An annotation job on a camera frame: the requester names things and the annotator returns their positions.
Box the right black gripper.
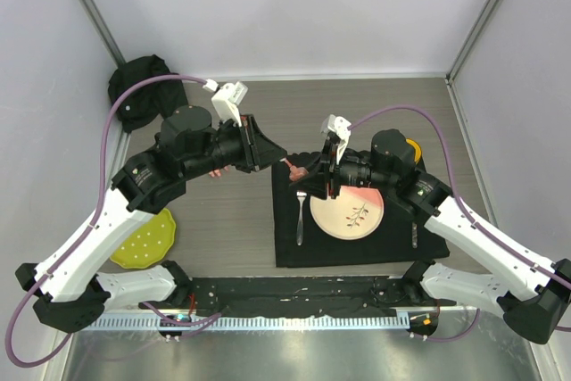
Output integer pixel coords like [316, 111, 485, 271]
[291, 138, 395, 200]

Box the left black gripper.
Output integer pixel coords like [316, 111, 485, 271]
[182, 113, 287, 181]

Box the nail polish bottle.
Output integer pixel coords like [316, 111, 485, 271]
[289, 165, 308, 182]

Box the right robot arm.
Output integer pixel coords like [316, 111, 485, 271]
[293, 129, 570, 344]

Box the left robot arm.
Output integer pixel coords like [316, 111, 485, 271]
[16, 106, 286, 334]

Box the silver fork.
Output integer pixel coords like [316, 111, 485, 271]
[296, 191, 307, 246]

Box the pink cream plate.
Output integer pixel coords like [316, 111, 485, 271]
[310, 186, 385, 241]

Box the yellow mug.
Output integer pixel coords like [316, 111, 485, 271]
[406, 138, 422, 164]

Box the black placemat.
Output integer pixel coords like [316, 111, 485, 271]
[271, 162, 450, 268]

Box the table knife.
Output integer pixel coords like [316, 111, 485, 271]
[411, 222, 418, 249]

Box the black sleeve cloth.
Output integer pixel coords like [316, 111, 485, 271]
[108, 54, 188, 133]

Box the green dotted plate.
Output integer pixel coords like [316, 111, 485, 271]
[110, 209, 177, 269]

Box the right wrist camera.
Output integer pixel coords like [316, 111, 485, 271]
[321, 114, 352, 164]

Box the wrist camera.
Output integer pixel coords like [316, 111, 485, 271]
[203, 79, 248, 127]
[321, 114, 352, 164]

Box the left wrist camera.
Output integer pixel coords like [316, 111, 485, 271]
[203, 79, 248, 127]

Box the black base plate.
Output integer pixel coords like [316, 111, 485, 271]
[147, 276, 455, 319]

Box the white cable duct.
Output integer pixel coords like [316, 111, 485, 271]
[85, 311, 410, 332]

